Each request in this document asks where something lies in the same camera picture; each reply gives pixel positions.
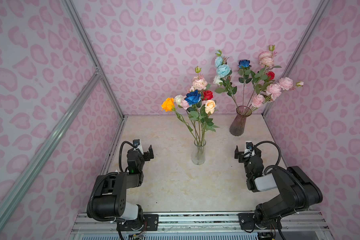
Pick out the purple ribbed glass vase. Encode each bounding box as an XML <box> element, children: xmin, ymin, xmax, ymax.
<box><xmin>230</xmin><ymin>106</ymin><xmax>252</xmax><ymax>137</ymax></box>

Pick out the clear glass vase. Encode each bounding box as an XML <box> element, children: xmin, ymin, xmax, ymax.
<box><xmin>191</xmin><ymin>140</ymin><xmax>206</xmax><ymax>166</ymax></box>

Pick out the orange rose stem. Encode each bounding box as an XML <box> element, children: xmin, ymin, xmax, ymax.
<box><xmin>161</xmin><ymin>98</ymin><xmax>199</xmax><ymax>141</ymax></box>

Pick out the pink rose spray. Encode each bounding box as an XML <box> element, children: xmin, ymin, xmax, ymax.
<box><xmin>190</xmin><ymin>66</ymin><xmax>208</xmax><ymax>92</ymax></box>
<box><xmin>251</xmin><ymin>94</ymin><xmax>266</xmax><ymax>111</ymax></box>

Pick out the peach rose stem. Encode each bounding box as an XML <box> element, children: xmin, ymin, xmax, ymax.
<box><xmin>203</xmin><ymin>100</ymin><xmax>216</xmax><ymax>115</ymax></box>

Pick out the white rose stem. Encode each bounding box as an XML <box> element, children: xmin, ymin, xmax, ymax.
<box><xmin>174</xmin><ymin>95</ymin><xmax>184</xmax><ymax>106</ymax></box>
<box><xmin>214</xmin><ymin>75</ymin><xmax>223</xmax><ymax>86</ymax></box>

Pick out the pale pink white flower bunch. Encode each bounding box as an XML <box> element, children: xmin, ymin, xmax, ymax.
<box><xmin>179</xmin><ymin>98</ymin><xmax>219</xmax><ymax>142</ymax></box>

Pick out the red rose stem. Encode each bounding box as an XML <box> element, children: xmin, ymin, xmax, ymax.
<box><xmin>266</xmin><ymin>71</ymin><xmax>275</xmax><ymax>81</ymax></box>

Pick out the blue rose stem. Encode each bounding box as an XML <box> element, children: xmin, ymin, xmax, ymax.
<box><xmin>238</xmin><ymin>60</ymin><xmax>253</xmax><ymax>105</ymax></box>

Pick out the light blue flower spray stem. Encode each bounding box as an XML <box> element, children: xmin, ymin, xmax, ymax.
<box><xmin>215</xmin><ymin>50</ymin><xmax>239</xmax><ymax>107</ymax></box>

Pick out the pink rose spray stem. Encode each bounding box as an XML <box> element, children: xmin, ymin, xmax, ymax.
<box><xmin>252</xmin><ymin>45</ymin><xmax>281</xmax><ymax>94</ymax></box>

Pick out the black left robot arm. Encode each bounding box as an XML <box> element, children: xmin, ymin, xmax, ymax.
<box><xmin>87</xmin><ymin>139</ymin><xmax>155</xmax><ymax>231</ymax></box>

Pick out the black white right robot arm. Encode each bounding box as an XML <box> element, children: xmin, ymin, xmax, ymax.
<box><xmin>234</xmin><ymin>141</ymin><xmax>323</xmax><ymax>233</ymax></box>

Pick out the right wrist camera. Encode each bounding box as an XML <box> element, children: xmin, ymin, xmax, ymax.
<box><xmin>245</xmin><ymin>141</ymin><xmax>255</xmax><ymax>157</ymax></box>

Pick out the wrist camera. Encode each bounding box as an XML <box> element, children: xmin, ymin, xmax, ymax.
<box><xmin>133</xmin><ymin>139</ymin><xmax>144</xmax><ymax>155</ymax></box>
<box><xmin>245</xmin><ymin>141</ymin><xmax>255</xmax><ymax>157</ymax></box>

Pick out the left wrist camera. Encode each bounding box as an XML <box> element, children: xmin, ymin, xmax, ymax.
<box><xmin>133</xmin><ymin>139</ymin><xmax>144</xmax><ymax>155</ymax></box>

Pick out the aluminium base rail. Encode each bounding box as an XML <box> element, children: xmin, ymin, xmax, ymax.
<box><xmin>69</xmin><ymin>211</ymin><xmax>334</xmax><ymax>240</ymax></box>

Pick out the aluminium frame profile left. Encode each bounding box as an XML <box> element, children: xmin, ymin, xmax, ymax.
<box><xmin>0</xmin><ymin>1</ymin><xmax>119</xmax><ymax>240</ymax></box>

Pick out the aluminium frame profile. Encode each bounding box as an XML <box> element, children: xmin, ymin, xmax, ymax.
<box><xmin>262</xmin><ymin>0</ymin><xmax>332</xmax><ymax>118</ymax></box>
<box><xmin>0</xmin><ymin>1</ymin><xmax>119</xmax><ymax>240</ymax></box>

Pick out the aluminium frame profile right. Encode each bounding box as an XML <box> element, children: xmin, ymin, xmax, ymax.
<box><xmin>262</xmin><ymin>0</ymin><xmax>332</xmax><ymax>118</ymax></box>

